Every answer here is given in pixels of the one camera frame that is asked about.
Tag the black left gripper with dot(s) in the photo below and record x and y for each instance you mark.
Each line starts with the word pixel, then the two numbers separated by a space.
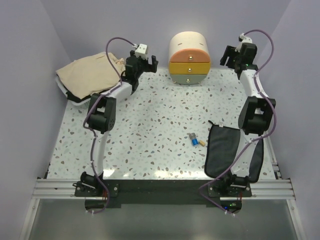
pixel 152 68

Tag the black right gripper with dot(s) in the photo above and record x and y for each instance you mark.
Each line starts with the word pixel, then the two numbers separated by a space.
pixel 229 52

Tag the yellow drawer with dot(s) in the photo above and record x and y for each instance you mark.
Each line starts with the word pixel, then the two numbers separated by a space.
pixel 182 67

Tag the grey bottom drawer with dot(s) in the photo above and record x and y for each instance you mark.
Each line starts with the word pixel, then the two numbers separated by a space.
pixel 181 78

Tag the cream round drawer organizer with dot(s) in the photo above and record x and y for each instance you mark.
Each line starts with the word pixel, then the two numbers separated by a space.
pixel 186 44

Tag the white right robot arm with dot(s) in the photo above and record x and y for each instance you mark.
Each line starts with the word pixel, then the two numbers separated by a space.
pixel 257 112

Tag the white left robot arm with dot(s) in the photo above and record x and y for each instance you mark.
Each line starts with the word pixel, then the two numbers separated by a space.
pixel 101 115

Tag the beige cloth bag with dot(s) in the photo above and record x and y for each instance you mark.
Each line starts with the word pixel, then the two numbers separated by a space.
pixel 91 74

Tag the blue grey small cylinder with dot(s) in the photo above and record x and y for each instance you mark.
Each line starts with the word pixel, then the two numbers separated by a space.
pixel 193 139

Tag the white basket under bag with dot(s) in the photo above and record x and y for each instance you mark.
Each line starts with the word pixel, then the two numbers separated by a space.
pixel 70 96

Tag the dark grey cloth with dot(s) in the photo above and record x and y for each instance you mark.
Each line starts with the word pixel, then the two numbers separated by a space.
pixel 222 147

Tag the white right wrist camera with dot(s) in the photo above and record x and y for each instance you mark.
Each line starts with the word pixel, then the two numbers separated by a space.
pixel 243 39

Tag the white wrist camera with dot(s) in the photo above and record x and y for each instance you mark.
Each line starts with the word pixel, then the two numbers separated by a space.
pixel 141 51
pixel 243 39

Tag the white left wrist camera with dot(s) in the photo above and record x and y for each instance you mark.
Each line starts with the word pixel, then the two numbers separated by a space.
pixel 141 51

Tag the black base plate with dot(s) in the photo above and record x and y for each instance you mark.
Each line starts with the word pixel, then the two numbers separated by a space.
pixel 158 192

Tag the aluminium front rail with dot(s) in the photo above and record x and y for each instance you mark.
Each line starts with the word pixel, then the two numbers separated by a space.
pixel 277 189

